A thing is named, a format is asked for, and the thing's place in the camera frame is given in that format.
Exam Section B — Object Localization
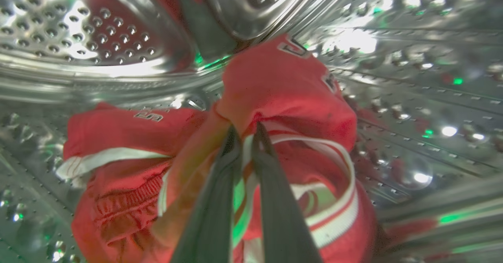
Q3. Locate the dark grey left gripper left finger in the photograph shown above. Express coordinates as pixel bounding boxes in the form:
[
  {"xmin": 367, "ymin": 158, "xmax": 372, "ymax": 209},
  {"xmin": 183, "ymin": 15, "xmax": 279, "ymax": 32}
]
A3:
[{"xmin": 171, "ymin": 126, "xmax": 242, "ymax": 263}]

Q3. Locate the red jersey with white trim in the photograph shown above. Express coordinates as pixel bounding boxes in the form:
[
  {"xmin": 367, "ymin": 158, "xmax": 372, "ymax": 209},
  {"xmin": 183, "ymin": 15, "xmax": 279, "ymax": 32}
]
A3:
[{"xmin": 56, "ymin": 34, "xmax": 378, "ymax": 263}]

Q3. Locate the stainless steel washing machine drum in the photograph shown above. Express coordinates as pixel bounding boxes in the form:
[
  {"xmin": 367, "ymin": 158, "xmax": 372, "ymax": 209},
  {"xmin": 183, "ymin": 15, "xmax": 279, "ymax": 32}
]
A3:
[{"xmin": 0, "ymin": 0, "xmax": 503, "ymax": 263}]

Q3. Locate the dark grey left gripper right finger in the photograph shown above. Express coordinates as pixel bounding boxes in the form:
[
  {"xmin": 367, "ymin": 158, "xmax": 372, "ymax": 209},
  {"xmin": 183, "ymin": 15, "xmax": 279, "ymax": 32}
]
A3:
[{"xmin": 251, "ymin": 122, "xmax": 323, "ymax": 263}]

